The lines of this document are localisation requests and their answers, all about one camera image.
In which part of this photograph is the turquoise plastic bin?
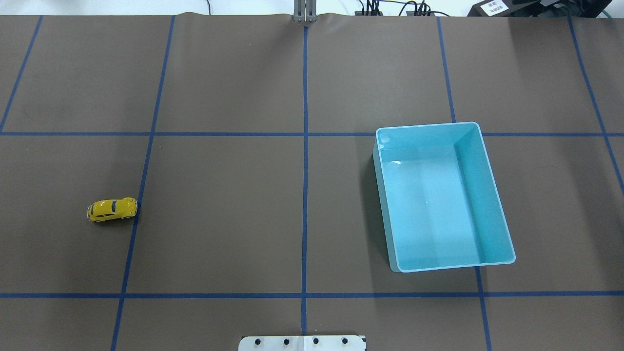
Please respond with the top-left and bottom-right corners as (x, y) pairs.
(372, 121), (516, 273)

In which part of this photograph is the brown table mat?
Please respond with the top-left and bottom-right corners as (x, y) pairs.
(1, 13), (623, 351)

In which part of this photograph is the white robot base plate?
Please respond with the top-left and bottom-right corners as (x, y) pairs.
(238, 335), (368, 351)

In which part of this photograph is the black labelled device box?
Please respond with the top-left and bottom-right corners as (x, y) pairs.
(467, 0), (525, 18)

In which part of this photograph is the grey aluminium frame post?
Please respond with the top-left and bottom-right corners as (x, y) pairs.
(293, 0), (318, 22)

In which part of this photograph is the yellow beetle toy car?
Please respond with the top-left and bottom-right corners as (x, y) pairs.
(87, 197), (138, 223)

